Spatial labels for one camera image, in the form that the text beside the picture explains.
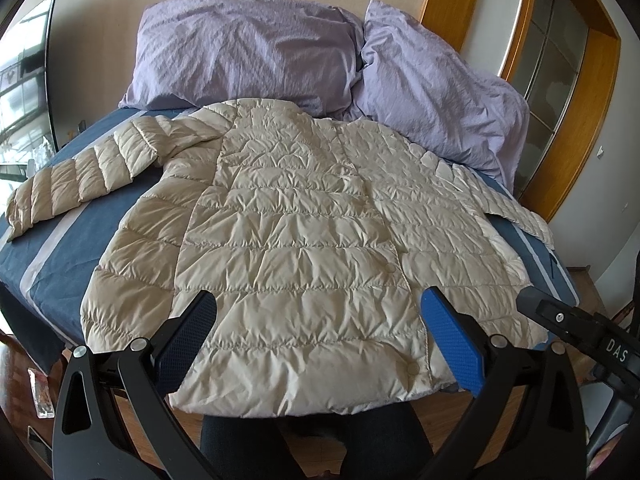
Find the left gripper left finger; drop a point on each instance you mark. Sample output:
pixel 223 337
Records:
pixel 90 438

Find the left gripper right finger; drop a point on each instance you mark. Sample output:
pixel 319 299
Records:
pixel 547 439

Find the beige quilted down jacket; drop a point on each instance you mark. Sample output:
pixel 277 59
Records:
pixel 316 238

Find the blue striped bed sheet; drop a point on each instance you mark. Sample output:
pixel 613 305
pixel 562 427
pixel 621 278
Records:
pixel 45 272

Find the wooden framed glass door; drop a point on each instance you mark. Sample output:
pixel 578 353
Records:
pixel 562 56

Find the right purple pillow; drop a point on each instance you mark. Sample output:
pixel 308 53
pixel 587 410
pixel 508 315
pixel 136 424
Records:
pixel 415 83

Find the purple pillow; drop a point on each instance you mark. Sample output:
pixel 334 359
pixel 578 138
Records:
pixel 192 53
pixel 415 83

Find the left purple pillow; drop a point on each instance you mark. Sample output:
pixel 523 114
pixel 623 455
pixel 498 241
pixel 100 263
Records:
pixel 192 53

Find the window with frame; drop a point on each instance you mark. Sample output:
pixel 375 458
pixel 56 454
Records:
pixel 27 136

